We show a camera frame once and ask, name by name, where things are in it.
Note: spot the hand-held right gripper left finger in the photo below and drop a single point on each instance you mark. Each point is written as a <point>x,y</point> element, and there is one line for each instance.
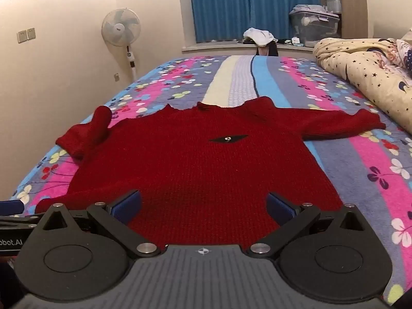
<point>127,206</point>

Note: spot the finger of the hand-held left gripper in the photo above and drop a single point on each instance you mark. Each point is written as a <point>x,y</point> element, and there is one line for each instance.
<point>11,206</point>

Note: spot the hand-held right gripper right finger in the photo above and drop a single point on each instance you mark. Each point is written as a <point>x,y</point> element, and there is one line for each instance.
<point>280,208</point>

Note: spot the red knitted sweater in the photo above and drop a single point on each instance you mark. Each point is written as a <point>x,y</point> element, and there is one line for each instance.
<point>206,167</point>

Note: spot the pile of white clothes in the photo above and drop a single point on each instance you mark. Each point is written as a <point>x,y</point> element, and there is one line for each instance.
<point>260,37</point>

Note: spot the floral striped bed sheet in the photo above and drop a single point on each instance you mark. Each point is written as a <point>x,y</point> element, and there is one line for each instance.
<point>370,167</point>

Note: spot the cream star-print quilt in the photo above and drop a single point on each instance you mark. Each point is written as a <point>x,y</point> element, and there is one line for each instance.
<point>370,67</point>

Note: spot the white window sill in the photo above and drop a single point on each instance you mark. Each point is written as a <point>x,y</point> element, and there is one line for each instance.
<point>219,47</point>

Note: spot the white standing fan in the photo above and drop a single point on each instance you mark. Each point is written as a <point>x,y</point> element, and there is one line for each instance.
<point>121,27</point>

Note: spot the large clear storage box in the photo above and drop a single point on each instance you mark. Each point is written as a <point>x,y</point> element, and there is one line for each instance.
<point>317,25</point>

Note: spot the blue curtain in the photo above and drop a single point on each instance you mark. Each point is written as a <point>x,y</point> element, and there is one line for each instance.
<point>247,4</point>

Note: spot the small clear storage box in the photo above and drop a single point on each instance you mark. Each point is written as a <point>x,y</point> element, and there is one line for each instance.
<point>332,4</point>

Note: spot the wooden shelf unit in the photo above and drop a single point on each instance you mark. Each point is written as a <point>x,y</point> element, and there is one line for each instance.
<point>349,3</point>

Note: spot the wall light switches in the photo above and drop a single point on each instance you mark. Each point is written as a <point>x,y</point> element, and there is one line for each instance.
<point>26,34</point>

